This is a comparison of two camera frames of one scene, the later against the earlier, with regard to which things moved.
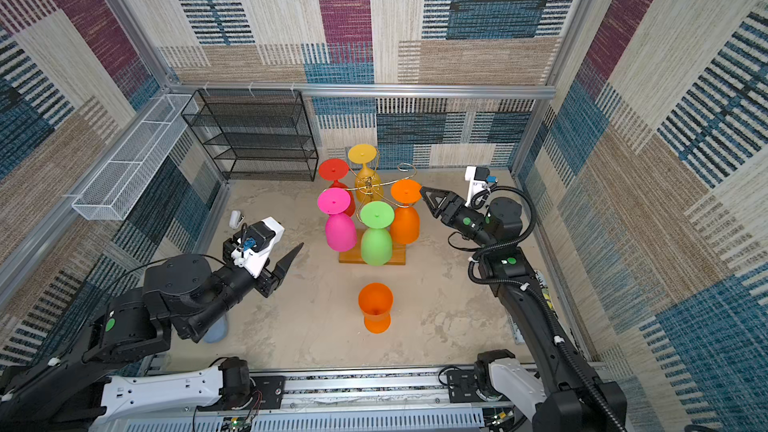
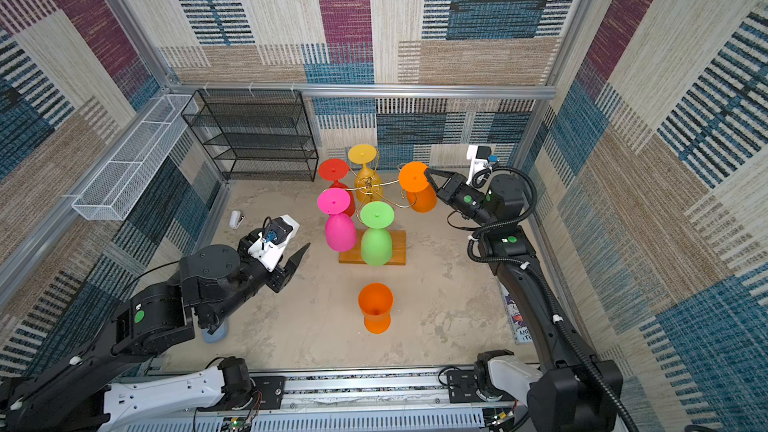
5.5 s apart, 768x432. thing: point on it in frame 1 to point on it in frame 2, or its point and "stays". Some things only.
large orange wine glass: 404,220 to 412,179
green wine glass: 376,241 stays
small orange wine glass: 376,301 stays
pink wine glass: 340,227 stays
